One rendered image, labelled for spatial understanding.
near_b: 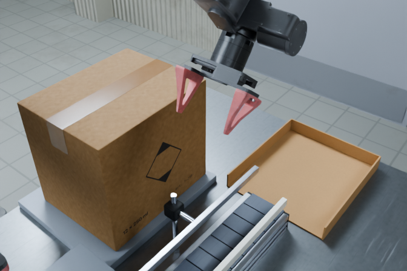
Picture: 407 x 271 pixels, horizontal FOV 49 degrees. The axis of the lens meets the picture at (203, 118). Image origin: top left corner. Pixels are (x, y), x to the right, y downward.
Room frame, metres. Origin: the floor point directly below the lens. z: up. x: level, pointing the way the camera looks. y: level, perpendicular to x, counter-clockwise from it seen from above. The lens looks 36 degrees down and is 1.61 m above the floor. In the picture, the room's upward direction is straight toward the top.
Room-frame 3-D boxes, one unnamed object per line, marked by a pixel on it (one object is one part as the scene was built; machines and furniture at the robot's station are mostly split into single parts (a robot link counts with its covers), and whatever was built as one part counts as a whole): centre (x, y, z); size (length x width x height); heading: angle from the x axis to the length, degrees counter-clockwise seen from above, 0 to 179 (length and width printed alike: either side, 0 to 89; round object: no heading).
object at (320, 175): (0.83, -0.25, 0.85); 0.30 x 0.26 x 0.04; 141
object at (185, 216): (0.60, 0.04, 0.91); 0.07 x 0.03 x 0.17; 51
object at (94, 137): (0.78, 0.18, 0.99); 0.30 x 0.24 x 0.27; 142
